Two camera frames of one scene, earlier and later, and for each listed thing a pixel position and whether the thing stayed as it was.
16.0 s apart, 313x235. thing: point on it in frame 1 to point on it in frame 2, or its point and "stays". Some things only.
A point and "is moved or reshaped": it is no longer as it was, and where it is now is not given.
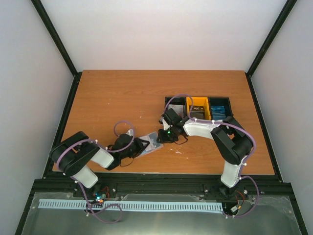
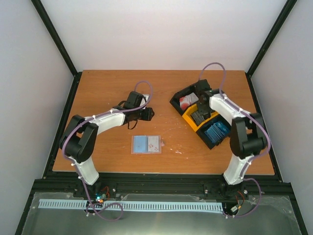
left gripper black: x=140 y=143 to x=147 y=116
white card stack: x=178 y=108 to x=185 y=101
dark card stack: x=197 y=111 is moved or reshaped
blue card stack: x=218 y=112 is moved or reshaped
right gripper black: x=163 y=139 to x=203 y=112
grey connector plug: x=234 y=208 stays
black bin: x=176 y=101 to x=200 y=87
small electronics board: x=100 y=198 stays
